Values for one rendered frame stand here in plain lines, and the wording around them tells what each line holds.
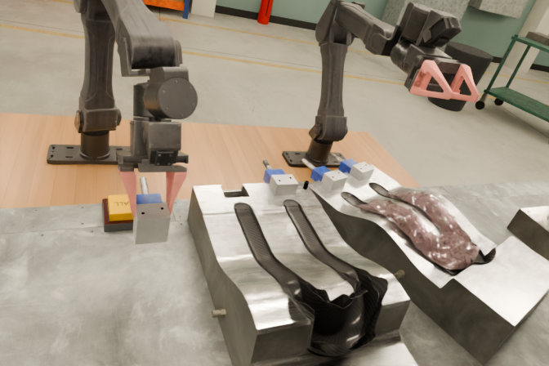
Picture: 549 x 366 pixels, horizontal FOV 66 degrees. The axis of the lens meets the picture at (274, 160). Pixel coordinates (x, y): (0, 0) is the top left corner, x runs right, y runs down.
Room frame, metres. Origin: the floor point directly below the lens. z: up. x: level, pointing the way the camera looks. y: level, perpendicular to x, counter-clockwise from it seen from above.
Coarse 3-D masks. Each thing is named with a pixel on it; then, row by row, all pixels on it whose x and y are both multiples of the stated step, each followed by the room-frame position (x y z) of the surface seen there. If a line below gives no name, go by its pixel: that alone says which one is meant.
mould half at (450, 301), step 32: (320, 192) 0.84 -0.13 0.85; (352, 192) 0.87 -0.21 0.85; (352, 224) 0.75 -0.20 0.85; (384, 224) 0.72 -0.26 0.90; (384, 256) 0.68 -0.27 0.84; (416, 256) 0.67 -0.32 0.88; (512, 256) 0.71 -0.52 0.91; (416, 288) 0.62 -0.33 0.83; (448, 288) 0.59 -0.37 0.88; (480, 288) 0.58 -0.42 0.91; (512, 288) 0.61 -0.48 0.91; (544, 288) 0.63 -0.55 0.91; (448, 320) 0.57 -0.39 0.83; (480, 320) 0.54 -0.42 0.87; (512, 320) 0.52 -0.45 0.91; (480, 352) 0.52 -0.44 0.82
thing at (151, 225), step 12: (144, 180) 0.59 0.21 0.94; (144, 192) 0.56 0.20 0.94; (144, 204) 0.51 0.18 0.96; (156, 204) 0.52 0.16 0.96; (144, 216) 0.48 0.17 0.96; (156, 216) 0.49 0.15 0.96; (168, 216) 0.50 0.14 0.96; (144, 228) 0.48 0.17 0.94; (156, 228) 0.49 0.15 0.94; (168, 228) 0.50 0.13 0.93; (144, 240) 0.48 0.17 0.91; (156, 240) 0.49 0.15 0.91
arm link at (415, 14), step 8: (408, 8) 0.92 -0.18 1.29; (416, 8) 0.88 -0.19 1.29; (424, 8) 0.89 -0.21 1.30; (432, 8) 0.92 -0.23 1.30; (408, 16) 0.91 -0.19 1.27; (416, 16) 0.87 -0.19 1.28; (424, 16) 0.87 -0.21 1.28; (400, 24) 0.92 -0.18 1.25; (408, 24) 0.88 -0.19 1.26; (416, 24) 0.87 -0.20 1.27; (424, 24) 0.87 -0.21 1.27; (400, 32) 0.92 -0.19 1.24; (408, 32) 0.88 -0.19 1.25; (416, 32) 0.87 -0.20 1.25; (376, 40) 0.94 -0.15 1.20; (384, 40) 0.92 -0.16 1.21; (392, 40) 0.92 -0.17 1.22; (416, 40) 0.87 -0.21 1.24; (376, 48) 0.93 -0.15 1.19; (384, 48) 0.91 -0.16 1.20; (392, 48) 0.92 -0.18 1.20
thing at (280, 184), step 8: (264, 160) 0.85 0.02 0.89; (264, 176) 0.79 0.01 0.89; (272, 176) 0.75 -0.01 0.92; (280, 176) 0.76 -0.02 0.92; (288, 176) 0.77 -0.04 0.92; (272, 184) 0.74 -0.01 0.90; (280, 184) 0.73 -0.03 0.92; (288, 184) 0.74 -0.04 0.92; (296, 184) 0.75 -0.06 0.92; (280, 192) 0.73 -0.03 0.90; (288, 192) 0.74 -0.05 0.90
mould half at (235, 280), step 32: (192, 192) 0.68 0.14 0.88; (256, 192) 0.72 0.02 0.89; (192, 224) 0.65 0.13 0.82; (224, 224) 0.60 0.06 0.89; (288, 224) 0.65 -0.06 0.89; (320, 224) 0.68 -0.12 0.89; (224, 256) 0.52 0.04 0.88; (288, 256) 0.56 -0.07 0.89; (352, 256) 0.59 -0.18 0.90; (224, 288) 0.47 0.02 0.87; (256, 288) 0.43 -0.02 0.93; (320, 288) 0.46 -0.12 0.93; (352, 288) 0.47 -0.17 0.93; (224, 320) 0.44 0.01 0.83; (256, 320) 0.37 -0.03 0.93; (288, 320) 0.39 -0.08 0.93; (384, 320) 0.46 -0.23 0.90; (256, 352) 0.36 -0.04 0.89; (288, 352) 0.38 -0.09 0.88; (352, 352) 0.42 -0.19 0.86; (384, 352) 0.44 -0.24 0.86
